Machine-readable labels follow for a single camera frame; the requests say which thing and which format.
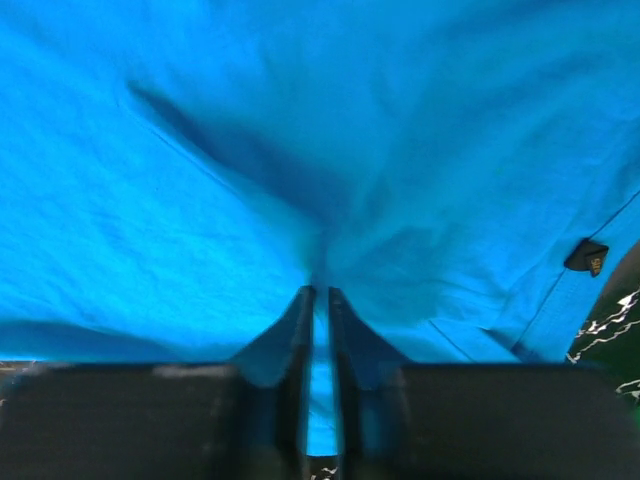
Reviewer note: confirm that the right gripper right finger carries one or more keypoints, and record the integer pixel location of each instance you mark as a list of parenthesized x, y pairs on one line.
[(400, 419)]

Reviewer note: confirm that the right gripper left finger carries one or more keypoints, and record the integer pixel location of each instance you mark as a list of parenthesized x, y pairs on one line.
[(244, 418)]

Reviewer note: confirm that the bright blue t shirt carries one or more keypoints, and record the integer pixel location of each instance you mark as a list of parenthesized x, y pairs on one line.
[(466, 172)]

